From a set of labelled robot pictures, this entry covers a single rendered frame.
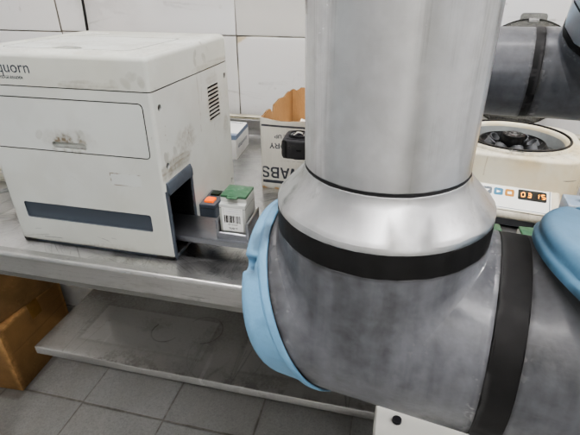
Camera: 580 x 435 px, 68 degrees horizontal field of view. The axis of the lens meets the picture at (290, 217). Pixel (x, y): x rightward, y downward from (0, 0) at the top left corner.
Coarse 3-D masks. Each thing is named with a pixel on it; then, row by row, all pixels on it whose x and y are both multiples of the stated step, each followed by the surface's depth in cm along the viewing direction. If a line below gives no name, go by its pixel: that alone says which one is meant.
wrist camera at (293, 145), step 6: (288, 132) 58; (294, 132) 57; (300, 132) 56; (288, 138) 55; (294, 138) 55; (300, 138) 55; (282, 144) 55; (288, 144) 55; (294, 144) 55; (300, 144) 55; (282, 150) 56; (288, 150) 55; (294, 150) 55; (300, 150) 55; (282, 156) 56; (288, 156) 56; (294, 156) 55; (300, 156) 55
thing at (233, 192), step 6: (228, 186) 65; (234, 186) 65; (240, 186) 65; (246, 186) 65; (252, 186) 65; (222, 192) 63; (228, 192) 63; (234, 192) 63; (240, 192) 63; (246, 192) 63; (228, 198) 61; (234, 198) 61; (240, 198) 62; (246, 198) 62
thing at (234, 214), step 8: (224, 200) 63; (232, 200) 62; (240, 200) 62; (248, 200) 63; (224, 208) 62; (232, 208) 62; (240, 208) 62; (248, 208) 63; (224, 216) 63; (232, 216) 63; (240, 216) 62; (248, 216) 64; (224, 224) 64; (232, 224) 63; (240, 224) 63; (232, 232) 64; (240, 232) 64
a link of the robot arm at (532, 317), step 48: (528, 240) 23; (576, 240) 20; (528, 288) 20; (576, 288) 19; (528, 336) 19; (576, 336) 19; (528, 384) 19; (576, 384) 19; (480, 432) 22; (528, 432) 20; (576, 432) 19
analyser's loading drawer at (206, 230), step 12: (180, 216) 71; (192, 216) 71; (252, 216) 64; (180, 228) 67; (192, 228) 67; (204, 228) 67; (216, 228) 64; (252, 228) 65; (180, 240) 66; (192, 240) 65; (204, 240) 65; (216, 240) 64; (228, 240) 64; (240, 240) 64
